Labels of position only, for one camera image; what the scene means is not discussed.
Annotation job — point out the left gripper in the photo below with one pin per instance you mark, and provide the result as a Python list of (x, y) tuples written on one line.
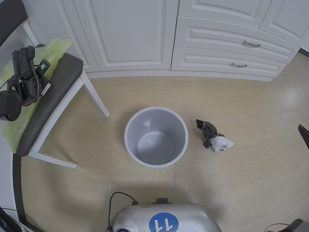
[(43, 88)]

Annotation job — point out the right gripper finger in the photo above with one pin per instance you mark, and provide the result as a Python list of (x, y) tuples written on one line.
[(305, 135)]

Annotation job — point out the yellow-green plastic bag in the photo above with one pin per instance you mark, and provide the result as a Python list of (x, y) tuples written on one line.
[(58, 49)]

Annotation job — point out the white printed paper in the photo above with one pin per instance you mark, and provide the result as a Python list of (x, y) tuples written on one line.
[(223, 144)]

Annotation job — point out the black plastic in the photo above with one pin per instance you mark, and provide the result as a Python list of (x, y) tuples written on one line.
[(208, 130)]

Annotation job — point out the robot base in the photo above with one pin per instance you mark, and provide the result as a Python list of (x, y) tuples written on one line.
[(193, 216)]

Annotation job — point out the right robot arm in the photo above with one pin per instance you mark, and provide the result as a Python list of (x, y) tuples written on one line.
[(300, 226)]

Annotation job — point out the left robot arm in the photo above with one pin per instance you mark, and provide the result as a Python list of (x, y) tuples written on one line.
[(23, 61)]

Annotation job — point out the white trash bin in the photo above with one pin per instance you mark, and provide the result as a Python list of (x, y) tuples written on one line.
[(154, 139)]

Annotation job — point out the white chair dark grey seat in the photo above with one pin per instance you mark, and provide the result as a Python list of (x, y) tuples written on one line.
[(62, 76)]

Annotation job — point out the white wardrobe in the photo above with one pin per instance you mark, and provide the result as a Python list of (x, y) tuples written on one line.
[(132, 20)]

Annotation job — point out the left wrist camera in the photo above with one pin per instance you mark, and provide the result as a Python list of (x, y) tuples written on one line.
[(44, 68)]

